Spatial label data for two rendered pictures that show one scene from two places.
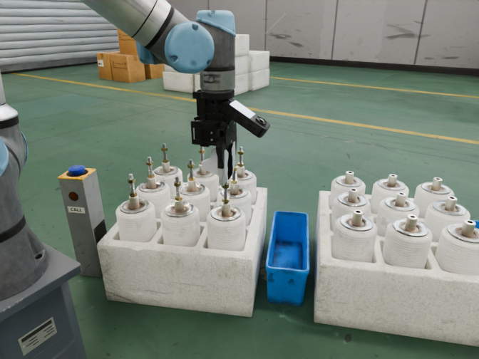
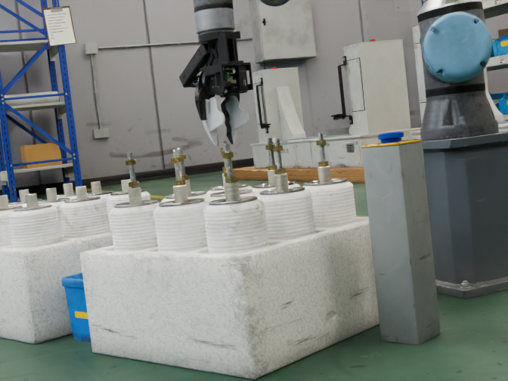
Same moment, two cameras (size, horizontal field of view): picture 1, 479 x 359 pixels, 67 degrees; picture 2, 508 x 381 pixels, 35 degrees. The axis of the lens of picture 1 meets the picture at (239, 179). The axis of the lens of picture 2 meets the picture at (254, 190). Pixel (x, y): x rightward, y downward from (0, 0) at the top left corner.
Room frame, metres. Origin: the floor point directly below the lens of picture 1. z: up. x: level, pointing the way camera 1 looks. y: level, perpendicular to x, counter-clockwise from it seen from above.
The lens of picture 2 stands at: (2.07, 0.95, 0.35)
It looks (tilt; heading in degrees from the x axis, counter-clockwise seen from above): 4 degrees down; 214
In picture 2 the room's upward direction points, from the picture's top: 6 degrees counter-clockwise
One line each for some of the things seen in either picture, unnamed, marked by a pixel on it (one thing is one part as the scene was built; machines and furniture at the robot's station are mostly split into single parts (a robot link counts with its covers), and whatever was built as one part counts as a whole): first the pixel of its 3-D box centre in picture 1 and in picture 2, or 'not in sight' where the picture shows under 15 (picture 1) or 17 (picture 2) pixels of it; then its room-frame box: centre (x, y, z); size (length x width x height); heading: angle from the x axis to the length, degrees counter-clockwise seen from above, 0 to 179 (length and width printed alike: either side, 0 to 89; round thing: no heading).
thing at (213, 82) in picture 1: (217, 80); (216, 23); (0.77, 0.05, 0.57); 0.08 x 0.08 x 0.05
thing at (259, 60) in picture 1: (244, 60); not in sight; (4.03, -0.06, 0.27); 0.39 x 0.39 x 0.18; 58
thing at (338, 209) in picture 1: (348, 229); (88, 243); (0.84, -0.30, 0.16); 0.10 x 0.10 x 0.18
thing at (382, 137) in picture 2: (77, 171); (391, 138); (0.88, 0.43, 0.32); 0.04 x 0.04 x 0.02
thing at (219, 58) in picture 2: (215, 117); (222, 65); (0.78, 0.05, 0.49); 0.09 x 0.08 x 0.12; 72
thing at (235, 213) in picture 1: (226, 213); (229, 187); (0.77, 0.03, 0.25); 0.08 x 0.08 x 0.01
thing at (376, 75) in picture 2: not in sight; (331, 109); (-2.87, -1.64, 0.45); 1.61 x 0.57 x 0.74; 57
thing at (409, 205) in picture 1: (399, 204); (52, 201); (0.82, -0.41, 0.25); 0.08 x 0.08 x 0.01
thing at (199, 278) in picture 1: (195, 238); (241, 284); (0.91, 0.13, 0.09); 0.39 x 0.39 x 0.18; 81
